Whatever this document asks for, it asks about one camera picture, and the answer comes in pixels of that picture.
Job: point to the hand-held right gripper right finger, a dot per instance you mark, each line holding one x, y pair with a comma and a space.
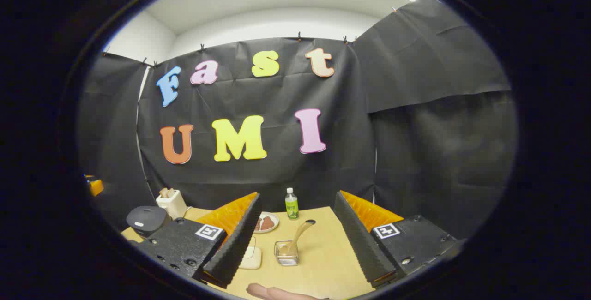
360, 244

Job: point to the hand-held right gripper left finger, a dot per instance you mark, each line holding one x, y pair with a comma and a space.
240, 240

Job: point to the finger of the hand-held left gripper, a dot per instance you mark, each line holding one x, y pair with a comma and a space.
95, 187

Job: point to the clear container of rice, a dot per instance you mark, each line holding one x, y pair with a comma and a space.
253, 258

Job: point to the clear metal chopstick holder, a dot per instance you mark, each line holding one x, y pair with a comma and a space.
286, 260

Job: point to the black silver rice cooker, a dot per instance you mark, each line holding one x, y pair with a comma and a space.
145, 219

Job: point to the wooden spoon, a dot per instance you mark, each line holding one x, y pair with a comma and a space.
300, 233

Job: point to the brown meat piece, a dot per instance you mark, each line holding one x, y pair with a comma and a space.
268, 224
258, 225

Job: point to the white round plate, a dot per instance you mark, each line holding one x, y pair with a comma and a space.
276, 222

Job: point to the green tea bottle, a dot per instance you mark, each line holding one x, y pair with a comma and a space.
291, 207

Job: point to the white toaster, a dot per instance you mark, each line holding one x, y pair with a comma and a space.
174, 206

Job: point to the black backdrop cloth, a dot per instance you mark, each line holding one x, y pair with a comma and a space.
277, 94

